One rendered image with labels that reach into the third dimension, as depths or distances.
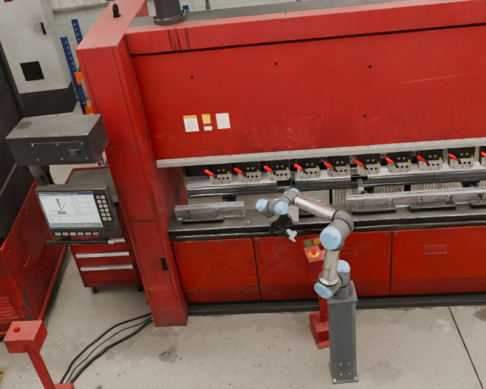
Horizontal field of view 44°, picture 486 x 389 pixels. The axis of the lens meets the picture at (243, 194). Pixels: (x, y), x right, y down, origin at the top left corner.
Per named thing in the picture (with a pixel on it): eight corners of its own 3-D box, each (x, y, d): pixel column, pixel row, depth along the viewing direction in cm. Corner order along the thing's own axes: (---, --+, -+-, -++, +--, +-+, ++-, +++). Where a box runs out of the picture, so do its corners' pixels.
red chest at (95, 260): (87, 299, 510) (52, 204, 453) (102, 259, 551) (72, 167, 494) (145, 296, 504) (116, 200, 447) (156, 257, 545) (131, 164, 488)
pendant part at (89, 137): (48, 252, 388) (3, 137, 340) (62, 228, 408) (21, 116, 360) (123, 252, 379) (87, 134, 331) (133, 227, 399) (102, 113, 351)
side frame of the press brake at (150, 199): (155, 327, 474) (74, 49, 343) (172, 256, 543) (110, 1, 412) (186, 326, 471) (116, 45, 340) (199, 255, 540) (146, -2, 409)
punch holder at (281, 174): (268, 181, 412) (266, 160, 403) (268, 174, 419) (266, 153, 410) (290, 180, 410) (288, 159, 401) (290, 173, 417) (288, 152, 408)
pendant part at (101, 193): (52, 238, 377) (33, 191, 357) (59, 225, 387) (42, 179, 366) (119, 237, 369) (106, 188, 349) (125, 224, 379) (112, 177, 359)
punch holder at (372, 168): (357, 175, 405) (357, 154, 396) (356, 168, 412) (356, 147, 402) (380, 174, 403) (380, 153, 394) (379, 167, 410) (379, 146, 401)
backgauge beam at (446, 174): (187, 199, 458) (185, 187, 452) (190, 188, 469) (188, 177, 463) (503, 180, 431) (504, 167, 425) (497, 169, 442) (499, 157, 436)
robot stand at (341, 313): (359, 382, 410) (358, 300, 366) (332, 384, 411) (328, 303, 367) (354, 360, 425) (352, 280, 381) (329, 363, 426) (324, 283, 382)
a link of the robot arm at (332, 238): (342, 289, 362) (352, 223, 327) (328, 305, 353) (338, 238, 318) (325, 279, 368) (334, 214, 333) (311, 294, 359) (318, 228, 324)
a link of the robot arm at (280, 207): (289, 195, 349) (276, 196, 357) (278, 205, 343) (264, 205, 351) (294, 208, 352) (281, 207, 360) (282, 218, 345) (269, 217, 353)
